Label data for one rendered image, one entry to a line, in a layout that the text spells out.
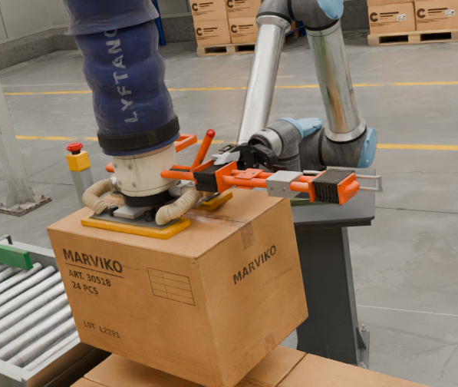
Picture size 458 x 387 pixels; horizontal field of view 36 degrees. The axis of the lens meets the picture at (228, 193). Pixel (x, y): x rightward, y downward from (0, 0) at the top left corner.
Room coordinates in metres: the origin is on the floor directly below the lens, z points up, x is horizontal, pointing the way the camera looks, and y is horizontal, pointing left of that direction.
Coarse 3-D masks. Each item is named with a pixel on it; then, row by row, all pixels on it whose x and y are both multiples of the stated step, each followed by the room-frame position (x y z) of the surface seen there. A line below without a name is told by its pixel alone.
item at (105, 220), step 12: (96, 216) 1.87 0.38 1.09; (108, 216) 1.85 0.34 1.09; (144, 216) 1.75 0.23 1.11; (156, 216) 1.78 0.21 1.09; (108, 228) 1.80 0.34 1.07; (120, 228) 1.77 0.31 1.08; (132, 228) 1.74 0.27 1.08; (144, 228) 1.72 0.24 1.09; (156, 228) 1.70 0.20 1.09; (168, 228) 1.69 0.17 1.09; (180, 228) 1.70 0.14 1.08
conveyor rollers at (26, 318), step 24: (0, 264) 2.89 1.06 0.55; (0, 288) 2.66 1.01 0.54; (24, 288) 2.64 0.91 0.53; (48, 288) 2.62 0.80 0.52; (0, 312) 2.45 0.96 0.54; (24, 312) 2.42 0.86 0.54; (48, 312) 2.39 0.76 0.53; (0, 336) 2.25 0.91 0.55; (24, 336) 2.22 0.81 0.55; (48, 336) 2.19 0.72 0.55; (72, 336) 2.16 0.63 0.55; (24, 360) 2.08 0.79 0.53
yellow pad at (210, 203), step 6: (222, 192) 1.88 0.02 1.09; (228, 192) 1.87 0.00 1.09; (204, 198) 1.84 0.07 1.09; (210, 198) 1.84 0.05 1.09; (216, 198) 1.84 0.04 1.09; (222, 198) 1.84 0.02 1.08; (228, 198) 1.86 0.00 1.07; (204, 204) 1.82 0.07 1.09; (210, 204) 1.80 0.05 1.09; (216, 204) 1.82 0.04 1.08
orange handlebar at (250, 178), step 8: (184, 136) 2.12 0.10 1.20; (192, 136) 2.09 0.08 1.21; (176, 144) 2.03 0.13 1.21; (184, 144) 2.05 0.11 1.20; (176, 152) 2.02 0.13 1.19; (112, 168) 1.93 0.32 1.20; (176, 168) 1.82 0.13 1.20; (184, 168) 1.80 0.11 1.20; (248, 168) 1.68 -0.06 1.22; (168, 176) 1.78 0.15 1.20; (176, 176) 1.76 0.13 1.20; (184, 176) 1.75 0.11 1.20; (192, 176) 1.73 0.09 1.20; (224, 176) 1.67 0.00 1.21; (232, 176) 1.69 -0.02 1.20; (240, 176) 1.63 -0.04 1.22; (248, 176) 1.62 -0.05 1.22; (256, 176) 1.64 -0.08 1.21; (264, 176) 1.63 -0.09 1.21; (304, 176) 1.56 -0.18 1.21; (232, 184) 1.64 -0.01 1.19; (240, 184) 1.63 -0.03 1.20; (248, 184) 1.61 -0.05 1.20; (256, 184) 1.59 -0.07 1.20; (264, 184) 1.58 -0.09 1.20; (296, 184) 1.52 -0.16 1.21; (304, 184) 1.51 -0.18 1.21; (352, 184) 1.45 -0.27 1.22; (344, 192) 1.43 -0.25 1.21; (352, 192) 1.44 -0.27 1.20
